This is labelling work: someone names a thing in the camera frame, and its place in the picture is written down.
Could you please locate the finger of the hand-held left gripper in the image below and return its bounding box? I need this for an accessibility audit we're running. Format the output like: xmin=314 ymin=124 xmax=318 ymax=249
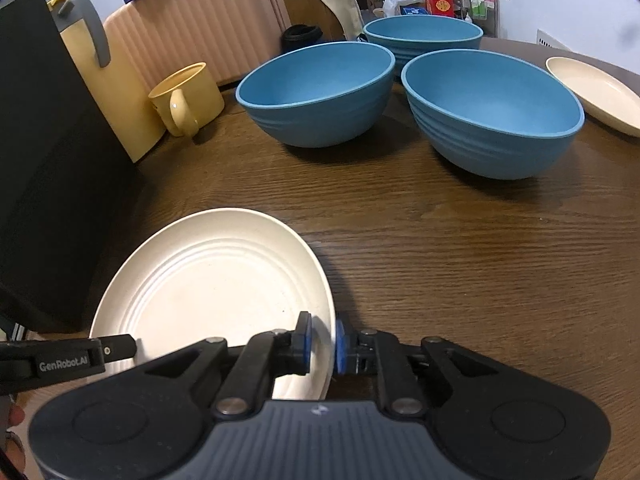
xmin=99 ymin=334 xmax=137 ymax=365

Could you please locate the black cylindrical cup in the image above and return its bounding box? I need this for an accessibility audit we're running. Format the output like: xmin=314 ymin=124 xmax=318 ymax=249
xmin=281 ymin=24 xmax=323 ymax=53

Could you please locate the white panel board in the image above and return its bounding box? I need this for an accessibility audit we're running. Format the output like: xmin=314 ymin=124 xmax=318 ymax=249
xmin=536 ymin=29 xmax=572 ymax=53

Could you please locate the person's left hand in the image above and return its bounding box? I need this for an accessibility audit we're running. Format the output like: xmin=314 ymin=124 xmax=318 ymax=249
xmin=0 ymin=400 xmax=27 ymax=480

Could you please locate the pink ribbed suitcase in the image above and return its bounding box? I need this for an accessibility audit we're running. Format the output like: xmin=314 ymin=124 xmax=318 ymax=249
xmin=102 ymin=0 xmax=292 ymax=92

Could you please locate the metal wire rack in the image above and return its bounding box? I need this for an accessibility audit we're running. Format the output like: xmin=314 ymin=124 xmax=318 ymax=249
xmin=452 ymin=0 xmax=501 ymax=36

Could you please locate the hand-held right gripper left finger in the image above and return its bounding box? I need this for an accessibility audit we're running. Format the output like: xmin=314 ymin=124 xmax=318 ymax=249
xmin=132 ymin=311 xmax=314 ymax=421

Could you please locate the brown wooden chair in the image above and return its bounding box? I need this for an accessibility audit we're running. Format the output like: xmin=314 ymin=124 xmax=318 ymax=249
xmin=274 ymin=0 xmax=363 ymax=43

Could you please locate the black box with orange logo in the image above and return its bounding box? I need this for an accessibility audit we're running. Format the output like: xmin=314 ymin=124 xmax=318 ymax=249
xmin=0 ymin=0 xmax=146 ymax=333

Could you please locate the yellow mug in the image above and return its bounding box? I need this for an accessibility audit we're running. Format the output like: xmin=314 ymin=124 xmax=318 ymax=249
xmin=148 ymin=62 xmax=225 ymax=138

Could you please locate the blue ribbed bowl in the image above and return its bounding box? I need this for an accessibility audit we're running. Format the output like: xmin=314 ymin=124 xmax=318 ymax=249
xmin=235 ymin=41 xmax=397 ymax=149
xmin=363 ymin=16 xmax=484 ymax=78
xmin=401 ymin=49 xmax=585 ymax=181

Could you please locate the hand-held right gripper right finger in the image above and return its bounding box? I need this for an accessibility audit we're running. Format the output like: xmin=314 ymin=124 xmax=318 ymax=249
xmin=334 ymin=317 xmax=506 ymax=421

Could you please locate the white plastic bag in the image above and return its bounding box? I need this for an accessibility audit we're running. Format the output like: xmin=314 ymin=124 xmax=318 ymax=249
xmin=382 ymin=0 xmax=423 ymax=17

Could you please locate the yellow kettle with grey handle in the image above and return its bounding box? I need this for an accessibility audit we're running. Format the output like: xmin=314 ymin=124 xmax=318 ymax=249
xmin=47 ymin=0 xmax=168 ymax=163

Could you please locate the cream ribbed plate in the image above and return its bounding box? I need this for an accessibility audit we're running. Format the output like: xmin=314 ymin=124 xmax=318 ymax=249
xmin=545 ymin=56 xmax=640 ymax=138
xmin=89 ymin=207 xmax=337 ymax=402

